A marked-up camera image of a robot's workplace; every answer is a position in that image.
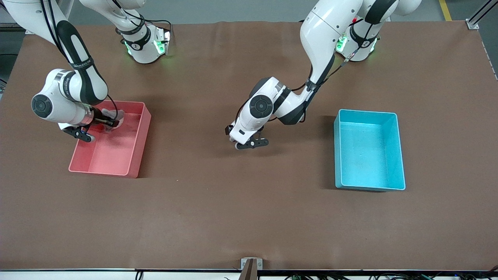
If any plain grey plush toy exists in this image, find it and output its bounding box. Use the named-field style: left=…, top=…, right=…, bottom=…
left=102, top=110, right=126, bottom=133

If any pink plastic box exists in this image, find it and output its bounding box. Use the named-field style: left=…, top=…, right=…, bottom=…
left=68, top=100, right=152, bottom=179

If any blue plastic box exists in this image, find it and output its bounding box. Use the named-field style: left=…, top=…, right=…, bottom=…
left=333, top=109, right=406, bottom=192

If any brown table cover sheet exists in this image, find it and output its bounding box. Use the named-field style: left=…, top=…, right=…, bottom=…
left=0, top=19, right=498, bottom=271

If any black base connector cable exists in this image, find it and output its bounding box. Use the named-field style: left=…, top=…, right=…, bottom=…
left=145, top=18, right=173, bottom=42

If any aluminium frame profile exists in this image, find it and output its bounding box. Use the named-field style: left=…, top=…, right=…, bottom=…
left=467, top=0, right=498, bottom=31
left=0, top=8, right=28, bottom=33

